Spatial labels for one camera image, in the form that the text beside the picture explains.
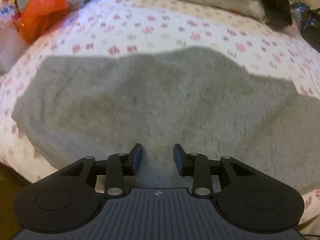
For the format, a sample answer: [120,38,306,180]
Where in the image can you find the black garment on blanket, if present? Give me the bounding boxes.
[261,0,293,30]

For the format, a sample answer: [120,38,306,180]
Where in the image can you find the orange plastic bag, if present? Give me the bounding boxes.
[20,0,69,44]

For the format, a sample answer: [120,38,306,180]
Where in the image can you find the grey sweatpants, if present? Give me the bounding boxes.
[11,47,319,193]

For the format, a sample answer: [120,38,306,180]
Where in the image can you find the white floral bed sheet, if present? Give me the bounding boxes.
[0,0,320,230]

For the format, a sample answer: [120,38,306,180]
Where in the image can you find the black plastic bag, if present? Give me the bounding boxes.
[300,8,320,52]

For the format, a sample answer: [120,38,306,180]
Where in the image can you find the clear bag with pink cloth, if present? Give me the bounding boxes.
[290,2,311,31]

